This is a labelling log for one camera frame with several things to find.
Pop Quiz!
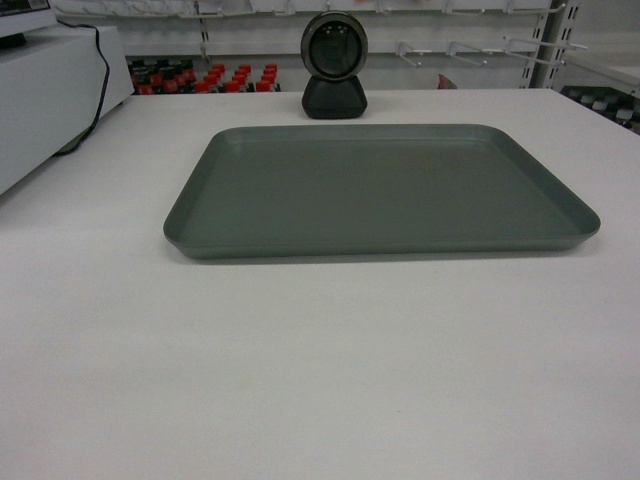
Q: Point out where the black power cord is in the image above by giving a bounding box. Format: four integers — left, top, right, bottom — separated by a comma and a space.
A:
52, 19, 111, 157

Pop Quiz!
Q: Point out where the grey rectangular serving tray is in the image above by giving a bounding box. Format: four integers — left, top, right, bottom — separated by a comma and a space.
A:
163, 124, 601, 260

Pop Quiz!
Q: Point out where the black barcode scanner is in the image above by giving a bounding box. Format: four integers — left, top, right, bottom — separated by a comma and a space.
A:
300, 11, 368, 120

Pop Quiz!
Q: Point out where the white checkout box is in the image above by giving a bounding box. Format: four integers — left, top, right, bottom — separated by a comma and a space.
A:
1, 25, 133, 192

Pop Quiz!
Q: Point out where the white checkout table top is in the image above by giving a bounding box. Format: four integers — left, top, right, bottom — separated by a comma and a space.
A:
1, 90, 639, 479

